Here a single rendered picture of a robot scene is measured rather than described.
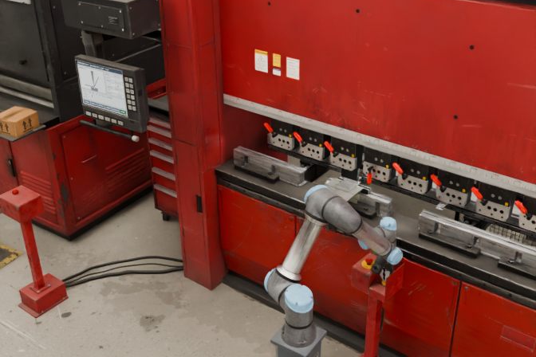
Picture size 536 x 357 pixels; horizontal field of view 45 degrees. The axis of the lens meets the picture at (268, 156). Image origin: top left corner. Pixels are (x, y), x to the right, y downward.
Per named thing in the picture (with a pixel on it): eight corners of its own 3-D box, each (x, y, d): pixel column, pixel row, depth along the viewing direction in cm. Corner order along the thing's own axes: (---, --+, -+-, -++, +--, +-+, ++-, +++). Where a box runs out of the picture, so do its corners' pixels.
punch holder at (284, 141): (270, 144, 368) (269, 118, 360) (279, 139, 374) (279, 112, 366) (292, 151, 360) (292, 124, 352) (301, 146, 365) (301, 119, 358)
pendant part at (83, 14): (80, 133, 383) (56, -10, 344) (110, 119, 402) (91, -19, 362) (143, 154, 359) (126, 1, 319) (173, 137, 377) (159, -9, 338)
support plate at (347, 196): (305, 200, 334) (305, 198, 333) (333, 179, 352) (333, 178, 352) (335, 211, 324) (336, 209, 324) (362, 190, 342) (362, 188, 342)
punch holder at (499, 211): (474, 212, 302) (478, 181, 294) (481, 204, 308) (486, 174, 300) (506, 222, 294) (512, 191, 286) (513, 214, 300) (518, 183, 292)
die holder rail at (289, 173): (234, 162, 396) (233, 149, 391) (240, 159, 400) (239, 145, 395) (300, 187, 368) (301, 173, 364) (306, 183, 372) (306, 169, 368)
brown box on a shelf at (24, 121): (-17, 131, 416) (-21, 113, 410) (17, 117, 435) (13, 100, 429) (12, 143, 401) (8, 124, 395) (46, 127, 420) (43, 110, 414)
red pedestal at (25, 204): (17, 306, 414) (-10, 194, 375) (50, 285, 431) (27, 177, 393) (36, 319, 403) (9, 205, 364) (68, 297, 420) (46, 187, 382)
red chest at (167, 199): (155, 222, 497) (140, 102, 451) (199, 195, 532) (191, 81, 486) (202, 245, 470) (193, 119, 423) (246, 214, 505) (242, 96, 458)
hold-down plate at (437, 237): (418, 237, 323) (418, 232, 321) (423, 232, 327) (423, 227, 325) (476, 259, 306) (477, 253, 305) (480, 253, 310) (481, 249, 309)
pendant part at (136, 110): (83, 116, 371) (73, 56, 355) (98, 109, 380) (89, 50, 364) (141, 134, 349) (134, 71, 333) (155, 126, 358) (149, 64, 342)
